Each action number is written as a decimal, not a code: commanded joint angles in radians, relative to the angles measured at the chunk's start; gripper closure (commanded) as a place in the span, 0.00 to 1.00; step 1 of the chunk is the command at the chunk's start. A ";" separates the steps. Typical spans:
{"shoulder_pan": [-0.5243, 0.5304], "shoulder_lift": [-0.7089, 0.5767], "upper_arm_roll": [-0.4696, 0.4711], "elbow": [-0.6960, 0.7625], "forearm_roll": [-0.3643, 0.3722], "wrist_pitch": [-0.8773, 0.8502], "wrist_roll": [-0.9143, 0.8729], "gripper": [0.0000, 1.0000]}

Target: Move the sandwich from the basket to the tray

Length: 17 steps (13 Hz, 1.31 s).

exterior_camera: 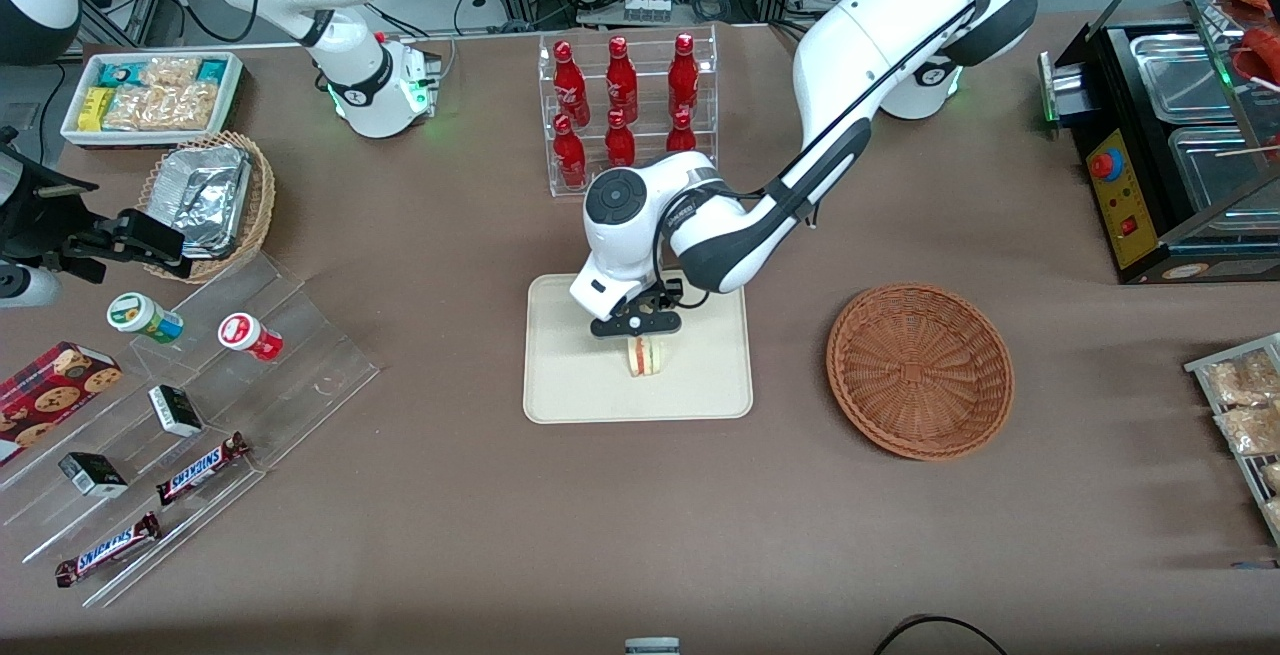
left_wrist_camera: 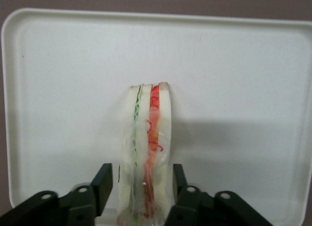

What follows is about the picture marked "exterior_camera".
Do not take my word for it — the yellow snack pack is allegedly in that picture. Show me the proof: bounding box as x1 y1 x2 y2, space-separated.
77 86 115 132

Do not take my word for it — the brown round wicker basket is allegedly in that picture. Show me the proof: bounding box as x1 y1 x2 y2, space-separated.
826 282 1015 462

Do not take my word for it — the red lid cup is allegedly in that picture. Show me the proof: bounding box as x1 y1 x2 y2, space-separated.
217 312 284 363

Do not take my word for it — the cream rectangular tray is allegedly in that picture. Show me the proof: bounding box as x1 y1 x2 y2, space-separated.
522 273 754 425

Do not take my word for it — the triangular sandwich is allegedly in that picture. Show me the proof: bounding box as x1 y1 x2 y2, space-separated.
626 334 667 378

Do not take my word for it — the small black box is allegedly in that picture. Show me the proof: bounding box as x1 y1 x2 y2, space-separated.
147 384 205 438
57 451 130 499

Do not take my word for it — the red cookie box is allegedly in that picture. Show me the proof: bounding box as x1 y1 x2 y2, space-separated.
0 340 124 467

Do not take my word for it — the black food warmer machine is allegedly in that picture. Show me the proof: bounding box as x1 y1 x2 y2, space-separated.
1037 0 1280 286

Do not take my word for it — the black cable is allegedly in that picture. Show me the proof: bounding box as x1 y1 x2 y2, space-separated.
872 614 1009 655

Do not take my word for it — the light wicker basket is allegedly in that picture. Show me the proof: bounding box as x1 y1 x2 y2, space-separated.
137 130 277 285

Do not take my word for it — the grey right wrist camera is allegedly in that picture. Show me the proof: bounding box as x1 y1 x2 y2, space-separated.
0 265 62 309

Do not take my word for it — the white rectangular snack bin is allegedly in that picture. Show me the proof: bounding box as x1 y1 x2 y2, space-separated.
60 51 245 150

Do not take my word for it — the small clear puffed snack bag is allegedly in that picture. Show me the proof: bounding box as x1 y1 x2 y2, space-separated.
140 56 202 88

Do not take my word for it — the clear acrylic bottle rack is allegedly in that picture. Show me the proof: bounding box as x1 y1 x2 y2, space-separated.
538 24 720 199

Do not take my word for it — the clear acrylic stepped display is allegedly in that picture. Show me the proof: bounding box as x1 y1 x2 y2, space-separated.
0 250 381 609

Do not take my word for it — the grey wire rack tray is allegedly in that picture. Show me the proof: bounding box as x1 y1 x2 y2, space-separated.
1184 332 1280 547

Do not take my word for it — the green lid cup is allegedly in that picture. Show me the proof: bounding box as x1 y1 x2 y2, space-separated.
106 292 185 345

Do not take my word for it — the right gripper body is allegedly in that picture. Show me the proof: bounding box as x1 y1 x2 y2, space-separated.
0 140 121 282

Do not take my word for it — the Snickers chocolate bar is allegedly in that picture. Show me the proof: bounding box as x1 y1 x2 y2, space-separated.
155 431 251 507
54 511 162 589

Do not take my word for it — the silver foil pack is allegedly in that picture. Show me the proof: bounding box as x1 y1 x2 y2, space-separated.
148 144 253 259

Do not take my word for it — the large clear puffed snack bag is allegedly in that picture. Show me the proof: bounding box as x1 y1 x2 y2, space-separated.
103 83 219 133

